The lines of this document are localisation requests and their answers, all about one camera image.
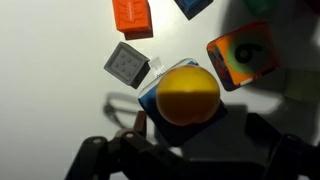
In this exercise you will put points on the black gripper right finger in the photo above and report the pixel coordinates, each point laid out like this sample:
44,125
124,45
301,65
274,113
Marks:
290,156

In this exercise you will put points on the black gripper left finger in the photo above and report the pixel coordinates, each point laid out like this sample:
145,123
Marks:
110,156

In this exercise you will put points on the orange yellow toy apple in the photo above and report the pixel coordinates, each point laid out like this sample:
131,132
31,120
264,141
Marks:
188,95

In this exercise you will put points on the plush cube with blue face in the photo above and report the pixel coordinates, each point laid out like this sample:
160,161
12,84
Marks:
148,100

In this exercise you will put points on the orange plush cube with number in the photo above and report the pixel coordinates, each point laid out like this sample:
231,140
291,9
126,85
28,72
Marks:
243,55

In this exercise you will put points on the grey studded block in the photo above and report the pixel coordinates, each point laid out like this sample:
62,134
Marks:
126,64

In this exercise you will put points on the orange block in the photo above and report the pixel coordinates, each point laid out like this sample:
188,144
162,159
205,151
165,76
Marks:
131,16

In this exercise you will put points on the green block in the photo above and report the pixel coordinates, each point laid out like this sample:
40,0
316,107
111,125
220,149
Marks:
260,5

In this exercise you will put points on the blue block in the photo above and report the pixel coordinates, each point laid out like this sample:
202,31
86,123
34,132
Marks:
193,6

